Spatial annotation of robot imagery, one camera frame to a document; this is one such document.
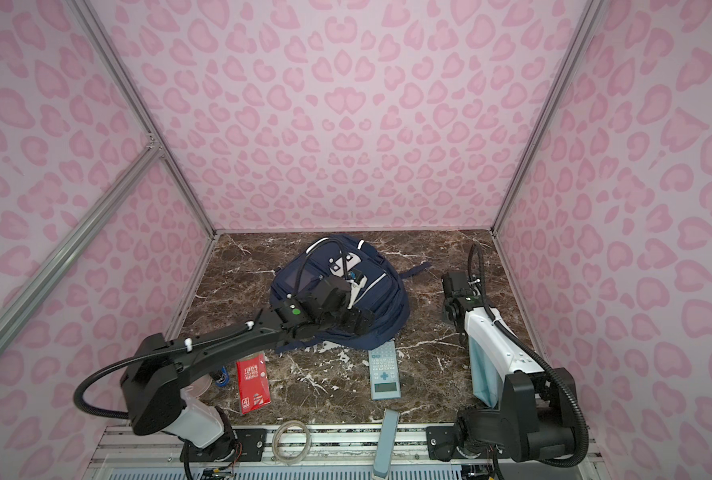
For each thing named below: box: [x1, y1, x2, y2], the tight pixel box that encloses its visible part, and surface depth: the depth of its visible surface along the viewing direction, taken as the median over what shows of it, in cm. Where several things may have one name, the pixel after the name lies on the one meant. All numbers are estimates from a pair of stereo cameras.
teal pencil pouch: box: [468, 336, 503, 410], surface depth 81 cm
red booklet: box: [236, 353, 271, 415], surface depth 84 cm
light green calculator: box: [368, 340, 402, 400], surface depth 85 cm
